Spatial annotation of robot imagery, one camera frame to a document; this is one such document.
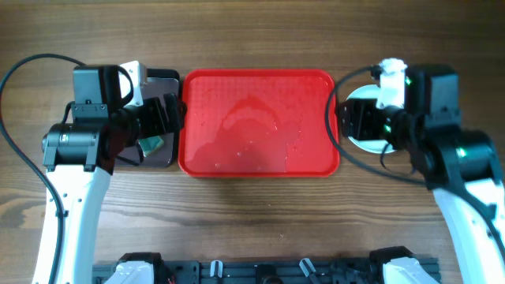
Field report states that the light blue plate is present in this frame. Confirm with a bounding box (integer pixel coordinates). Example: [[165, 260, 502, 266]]
[[338, 84, 395, 155]]

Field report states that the green yellow sponge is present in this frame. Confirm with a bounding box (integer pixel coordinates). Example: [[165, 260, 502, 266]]
[[138, 136, 164, 157]]

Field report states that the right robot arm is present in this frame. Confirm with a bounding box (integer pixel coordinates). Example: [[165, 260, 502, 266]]
[[325, 61, 504, 283]]

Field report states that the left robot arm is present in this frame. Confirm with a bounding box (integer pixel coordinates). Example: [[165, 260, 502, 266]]
[[33, 61, 185, 283]]

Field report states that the black rectangular tray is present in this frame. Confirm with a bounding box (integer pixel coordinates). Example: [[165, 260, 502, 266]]
[[116, 65, 185, 168]]

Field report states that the red plastic tray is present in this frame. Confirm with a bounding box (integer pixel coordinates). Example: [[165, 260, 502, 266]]
[[178, 69, 340, 178]]

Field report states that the right black cable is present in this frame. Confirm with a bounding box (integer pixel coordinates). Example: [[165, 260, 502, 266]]
[[324, 65, 505, 261]]

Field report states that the black cable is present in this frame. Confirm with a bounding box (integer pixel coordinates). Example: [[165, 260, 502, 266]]
[[324, 65, 505, 261], [0, 53, 86, 284]]

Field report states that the left black cable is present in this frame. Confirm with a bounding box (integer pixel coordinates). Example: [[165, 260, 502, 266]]
[[0, 53, 86, 284]]

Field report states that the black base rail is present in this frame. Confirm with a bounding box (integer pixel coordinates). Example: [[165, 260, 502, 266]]
[[91, 256, 441, 284]]

